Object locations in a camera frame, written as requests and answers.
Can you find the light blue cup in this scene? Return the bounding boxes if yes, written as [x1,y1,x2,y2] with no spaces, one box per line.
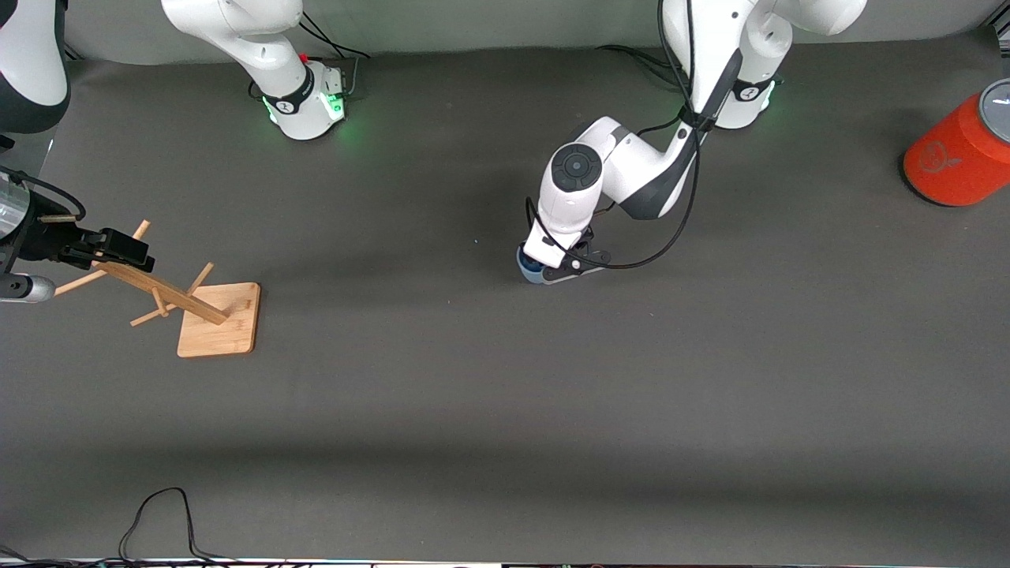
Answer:
[516,243,553,286]

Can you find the wooden cup rack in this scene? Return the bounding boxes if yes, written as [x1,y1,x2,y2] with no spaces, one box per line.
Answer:
[47,219,262,359]

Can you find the dark grey table mat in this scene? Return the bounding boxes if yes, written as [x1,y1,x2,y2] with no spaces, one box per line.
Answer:
[0,32,1010,565]

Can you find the orange cylinder can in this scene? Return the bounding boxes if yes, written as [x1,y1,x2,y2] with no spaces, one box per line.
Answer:
[902,77,1010,208]

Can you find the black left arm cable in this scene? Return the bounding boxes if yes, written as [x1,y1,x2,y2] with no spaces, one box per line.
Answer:
[525,0,703,271]

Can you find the black left base cables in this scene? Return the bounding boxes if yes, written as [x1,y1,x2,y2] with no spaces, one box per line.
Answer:
[594,43,687,89]

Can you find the black base cables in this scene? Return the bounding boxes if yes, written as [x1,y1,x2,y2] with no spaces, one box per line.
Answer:
[298,11,373,97]
[594,43,687,89]

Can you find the looped black floor cable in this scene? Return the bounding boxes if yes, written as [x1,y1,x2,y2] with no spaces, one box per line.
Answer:
[117,487,245,565]

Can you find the black right base cables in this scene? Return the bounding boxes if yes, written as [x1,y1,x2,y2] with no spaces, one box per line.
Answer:
[298,11,373,97]

